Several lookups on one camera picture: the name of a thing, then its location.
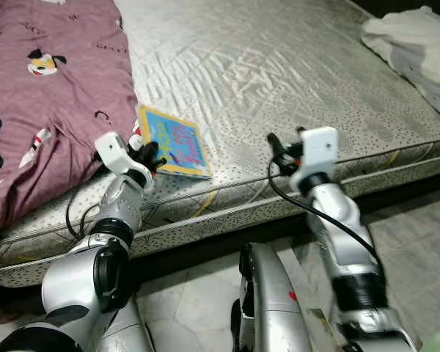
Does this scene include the colourful children's book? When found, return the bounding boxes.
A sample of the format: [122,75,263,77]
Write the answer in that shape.
[136,105,213,180]

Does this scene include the grey quilted mattress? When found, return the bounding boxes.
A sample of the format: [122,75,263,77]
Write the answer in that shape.
[0,0,440,287]

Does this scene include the pink cartoon print blanket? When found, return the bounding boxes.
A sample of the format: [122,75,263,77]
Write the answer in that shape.
[0,0,140,323]

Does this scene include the beige pillow with lettering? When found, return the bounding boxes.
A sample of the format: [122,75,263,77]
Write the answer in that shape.
[361,6,440,122]

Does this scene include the grey right robot leg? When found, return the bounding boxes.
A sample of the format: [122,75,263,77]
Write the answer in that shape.
[231,242,312,352]

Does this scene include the grey robot leg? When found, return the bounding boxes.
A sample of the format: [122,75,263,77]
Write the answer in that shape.
[99,297,158,352]
[231,242,312,352]

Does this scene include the grey left robot leg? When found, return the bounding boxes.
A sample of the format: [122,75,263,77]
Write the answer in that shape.
[99,297,158,352]

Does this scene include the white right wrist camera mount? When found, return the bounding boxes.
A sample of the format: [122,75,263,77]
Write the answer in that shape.
[290,127,340,188]

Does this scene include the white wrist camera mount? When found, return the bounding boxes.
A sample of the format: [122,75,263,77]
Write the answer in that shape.
[95,132,140,175]
[290,127,340,188]

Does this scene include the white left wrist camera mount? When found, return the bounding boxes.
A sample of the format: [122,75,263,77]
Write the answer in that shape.
[95,132,140,175]

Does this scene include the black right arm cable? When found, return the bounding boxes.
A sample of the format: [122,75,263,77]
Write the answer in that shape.
[268,158,382,265]

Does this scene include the long black left arm cable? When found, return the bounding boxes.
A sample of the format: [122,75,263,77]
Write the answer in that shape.
[65,180,111,239]

